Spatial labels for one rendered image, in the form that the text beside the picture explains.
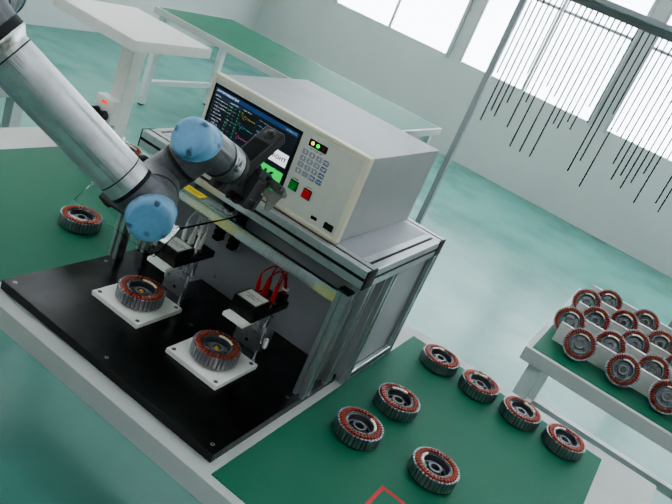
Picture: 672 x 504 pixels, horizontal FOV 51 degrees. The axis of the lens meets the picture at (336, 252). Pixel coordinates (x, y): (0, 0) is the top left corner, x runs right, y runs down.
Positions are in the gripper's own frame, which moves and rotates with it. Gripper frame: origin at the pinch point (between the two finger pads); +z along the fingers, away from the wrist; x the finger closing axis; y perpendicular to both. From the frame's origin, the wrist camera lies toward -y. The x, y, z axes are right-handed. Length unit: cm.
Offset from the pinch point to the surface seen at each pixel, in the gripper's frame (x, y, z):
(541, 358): 58, -4, 113
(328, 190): 8.5, -5.6, 5.2
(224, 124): -22.1, -6.2, 4.9
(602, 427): 95, 3, 272
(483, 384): 51, 13, 69
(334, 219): 12.4, -1.1, 7.3
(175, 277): -20.7, 31.2, 21.5
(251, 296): 3.5, 23.2, 12.7
